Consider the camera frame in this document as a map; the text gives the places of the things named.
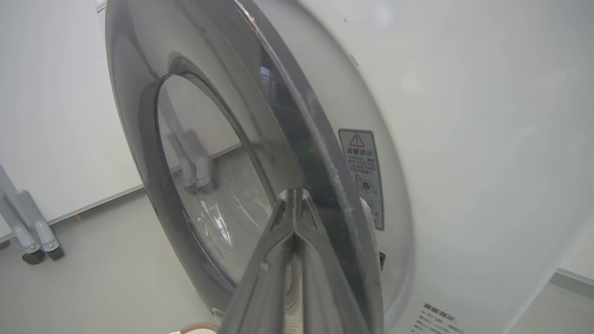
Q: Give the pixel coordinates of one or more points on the cream perforated laundry basket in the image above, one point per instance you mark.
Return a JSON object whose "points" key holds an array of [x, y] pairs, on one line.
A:
{"points": [[197, 329]]}

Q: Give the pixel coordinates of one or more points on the white wheeled stand legs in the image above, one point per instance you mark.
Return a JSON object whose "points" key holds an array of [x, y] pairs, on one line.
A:
{"points": [[28, 218]]}

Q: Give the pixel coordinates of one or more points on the white text label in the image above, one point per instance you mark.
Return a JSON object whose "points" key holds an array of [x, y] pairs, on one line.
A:
{"points": [[436, 321]]}

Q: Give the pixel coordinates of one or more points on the white washing machine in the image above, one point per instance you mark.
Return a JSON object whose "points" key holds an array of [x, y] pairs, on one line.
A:
{"points": [[464, 139]]}

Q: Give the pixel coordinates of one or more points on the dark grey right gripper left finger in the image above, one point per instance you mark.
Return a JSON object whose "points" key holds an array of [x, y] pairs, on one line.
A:
{"points": [[264, 283]]}

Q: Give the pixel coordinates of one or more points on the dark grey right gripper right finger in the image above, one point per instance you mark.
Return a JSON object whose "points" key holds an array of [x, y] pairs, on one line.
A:
{"points": [[332, 297]]}

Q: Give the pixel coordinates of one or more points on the dark glass washing machine door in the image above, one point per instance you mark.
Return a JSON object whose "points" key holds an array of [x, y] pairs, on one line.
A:
{"points": [[209, 185]]}

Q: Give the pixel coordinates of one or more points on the grey warning sticker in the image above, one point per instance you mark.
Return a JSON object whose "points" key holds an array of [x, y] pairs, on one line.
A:
{"points": [[366, 157]]}

